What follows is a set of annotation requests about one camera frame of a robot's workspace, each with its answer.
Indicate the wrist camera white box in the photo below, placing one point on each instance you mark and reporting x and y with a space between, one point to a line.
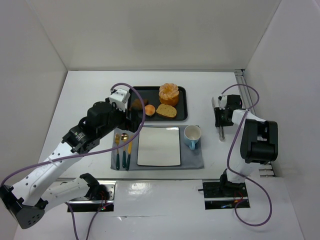
222 102
119 97

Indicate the small round bun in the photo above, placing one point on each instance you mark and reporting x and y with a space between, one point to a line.
150 110

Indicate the light blue mug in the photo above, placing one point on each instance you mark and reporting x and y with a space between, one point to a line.
192 134

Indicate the aluminium frame rail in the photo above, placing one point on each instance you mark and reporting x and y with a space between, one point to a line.
265 171

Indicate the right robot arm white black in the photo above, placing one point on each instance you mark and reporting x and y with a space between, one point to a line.
258 145

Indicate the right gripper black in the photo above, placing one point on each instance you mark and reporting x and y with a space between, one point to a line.
219 121

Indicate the seeded bread slice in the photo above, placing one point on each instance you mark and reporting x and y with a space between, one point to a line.
167 111

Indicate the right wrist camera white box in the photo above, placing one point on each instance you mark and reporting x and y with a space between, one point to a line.
222 102

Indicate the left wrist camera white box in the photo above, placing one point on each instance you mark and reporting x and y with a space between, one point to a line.
119 97

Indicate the gold knife green handle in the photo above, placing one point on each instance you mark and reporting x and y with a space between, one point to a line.
128 160

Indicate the white square plate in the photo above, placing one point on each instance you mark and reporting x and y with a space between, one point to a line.
159 147

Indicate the large sugared orange brioche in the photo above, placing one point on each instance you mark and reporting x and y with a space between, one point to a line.
169 94

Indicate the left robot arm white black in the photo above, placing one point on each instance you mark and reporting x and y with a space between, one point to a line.
30 198

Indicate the brown chocolate croissant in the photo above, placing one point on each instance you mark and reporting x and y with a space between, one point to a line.
137 105

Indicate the gold spoon green handle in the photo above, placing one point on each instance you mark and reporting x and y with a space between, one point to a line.
124 138

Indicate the black baking tray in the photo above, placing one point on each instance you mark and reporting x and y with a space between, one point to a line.
151 94

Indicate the gold fork green handle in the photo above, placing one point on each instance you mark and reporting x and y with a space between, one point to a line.
117 142

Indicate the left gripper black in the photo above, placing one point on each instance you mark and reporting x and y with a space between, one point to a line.
128 120

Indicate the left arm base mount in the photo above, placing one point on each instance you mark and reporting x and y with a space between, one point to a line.
104 199

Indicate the grey cloth placemat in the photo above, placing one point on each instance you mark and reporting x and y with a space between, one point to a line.
190 159

